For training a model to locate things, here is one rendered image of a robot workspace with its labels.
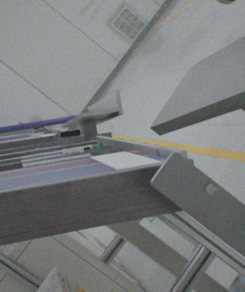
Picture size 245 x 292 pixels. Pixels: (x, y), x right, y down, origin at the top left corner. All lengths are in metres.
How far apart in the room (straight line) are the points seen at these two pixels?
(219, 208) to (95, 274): 1.58
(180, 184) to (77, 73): 8.23
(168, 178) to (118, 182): 0.07
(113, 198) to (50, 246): 1.51
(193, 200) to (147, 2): 8.65
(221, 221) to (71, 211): 0.18
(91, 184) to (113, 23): 8.41
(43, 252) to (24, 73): 6.76
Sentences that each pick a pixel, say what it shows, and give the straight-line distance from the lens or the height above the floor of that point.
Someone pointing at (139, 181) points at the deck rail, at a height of 0.76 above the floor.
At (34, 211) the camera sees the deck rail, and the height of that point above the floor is 0.84.
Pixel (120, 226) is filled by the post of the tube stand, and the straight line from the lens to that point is 1.57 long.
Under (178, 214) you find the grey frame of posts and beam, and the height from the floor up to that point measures 0.43.
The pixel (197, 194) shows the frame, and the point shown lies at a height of 0.71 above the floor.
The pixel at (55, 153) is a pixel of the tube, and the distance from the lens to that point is 1.11.
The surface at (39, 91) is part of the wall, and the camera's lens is 8.74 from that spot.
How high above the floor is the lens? 0.93
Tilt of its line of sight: 10 degrees down
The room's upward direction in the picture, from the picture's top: 52 degrees counter-clockwise
